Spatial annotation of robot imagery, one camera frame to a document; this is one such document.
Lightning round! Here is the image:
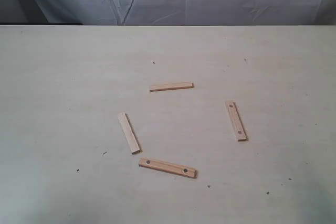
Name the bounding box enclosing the wooden stick with holes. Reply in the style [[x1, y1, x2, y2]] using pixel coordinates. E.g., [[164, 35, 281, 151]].
[[225, 101, 248, 142], [138, 157, 197, 178]]

